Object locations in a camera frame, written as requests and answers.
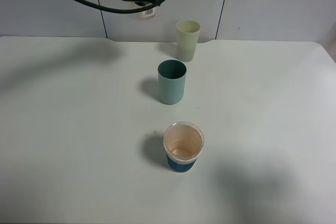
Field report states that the pale green plastic cup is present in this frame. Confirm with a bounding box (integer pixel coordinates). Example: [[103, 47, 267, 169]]
[[176, 20, 201, 62]]

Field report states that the teal plastic cup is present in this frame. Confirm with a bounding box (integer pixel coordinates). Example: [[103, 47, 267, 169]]
[[157, 59, 187, 104]]

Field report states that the paper cup with blue sleeve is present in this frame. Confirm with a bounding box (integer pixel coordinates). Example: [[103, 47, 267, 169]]
[[163, 122, 204, 173]]

